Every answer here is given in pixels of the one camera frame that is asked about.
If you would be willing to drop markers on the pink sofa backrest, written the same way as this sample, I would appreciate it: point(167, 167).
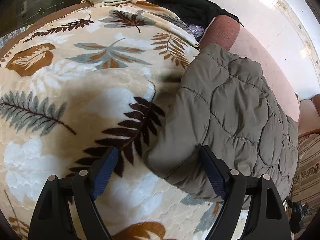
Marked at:
point(310, 115)

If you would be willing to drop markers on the wooden door with glass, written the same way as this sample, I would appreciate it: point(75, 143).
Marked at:
point(37, 0)

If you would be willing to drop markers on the pink sofa bolster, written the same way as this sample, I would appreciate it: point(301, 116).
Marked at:
point(250, 50)

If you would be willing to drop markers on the olive quilted hooded jacket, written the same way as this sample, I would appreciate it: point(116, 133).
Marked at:
point(225, 110)

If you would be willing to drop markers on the clear plastic packet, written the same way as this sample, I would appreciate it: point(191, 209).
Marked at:
point(196, 30)

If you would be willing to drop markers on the black garment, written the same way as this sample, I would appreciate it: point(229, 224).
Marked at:
point(190, 5)

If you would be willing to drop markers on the striped sofa cushion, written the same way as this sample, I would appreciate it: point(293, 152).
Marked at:
point(307, 160)

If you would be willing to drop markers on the leaf print blanket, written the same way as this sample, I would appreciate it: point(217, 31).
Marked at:
point(75, 80)

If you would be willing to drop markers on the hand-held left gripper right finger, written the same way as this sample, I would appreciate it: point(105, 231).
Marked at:
point(213, 177)

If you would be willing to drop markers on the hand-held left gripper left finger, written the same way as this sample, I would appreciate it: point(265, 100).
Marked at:
point(103, 177)

